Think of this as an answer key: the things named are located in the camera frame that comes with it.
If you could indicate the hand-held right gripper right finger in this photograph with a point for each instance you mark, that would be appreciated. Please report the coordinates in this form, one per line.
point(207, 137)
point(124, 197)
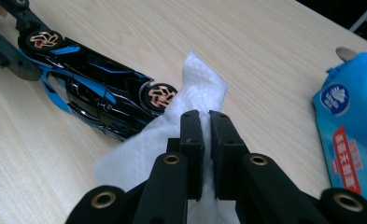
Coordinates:
point(228, 155)

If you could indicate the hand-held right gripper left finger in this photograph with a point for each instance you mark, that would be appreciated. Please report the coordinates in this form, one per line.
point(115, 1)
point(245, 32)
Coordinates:
point(193, 149)

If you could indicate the white wet wipe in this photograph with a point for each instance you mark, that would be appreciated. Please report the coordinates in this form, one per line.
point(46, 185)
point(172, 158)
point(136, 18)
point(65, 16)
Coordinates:
point(200, 84)

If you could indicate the blue and black toy car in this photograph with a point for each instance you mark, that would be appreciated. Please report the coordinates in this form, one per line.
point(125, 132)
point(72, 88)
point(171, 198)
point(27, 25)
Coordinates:
point(103, 90)

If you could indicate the blue wet wipe pack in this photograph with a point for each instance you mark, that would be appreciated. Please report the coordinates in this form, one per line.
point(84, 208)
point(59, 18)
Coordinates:
point(352, 124)

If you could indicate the white metal stand frame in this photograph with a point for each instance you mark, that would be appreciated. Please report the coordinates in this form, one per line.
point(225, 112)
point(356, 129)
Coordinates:
point(366, 15)

